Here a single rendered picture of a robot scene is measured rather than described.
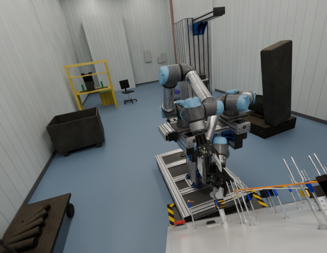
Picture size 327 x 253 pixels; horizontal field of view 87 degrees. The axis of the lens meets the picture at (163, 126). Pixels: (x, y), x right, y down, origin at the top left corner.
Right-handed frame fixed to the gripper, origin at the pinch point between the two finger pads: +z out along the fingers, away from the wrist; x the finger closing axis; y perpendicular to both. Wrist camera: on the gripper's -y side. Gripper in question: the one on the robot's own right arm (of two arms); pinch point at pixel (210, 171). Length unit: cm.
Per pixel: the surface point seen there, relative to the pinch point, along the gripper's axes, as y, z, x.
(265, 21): -384, -222, 239
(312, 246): 55, -2, 9
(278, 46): -207, -102, 155
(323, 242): 54, -2, 11
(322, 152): -229, 75, 184
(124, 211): -125, 63, -115
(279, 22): -355, -196, 250
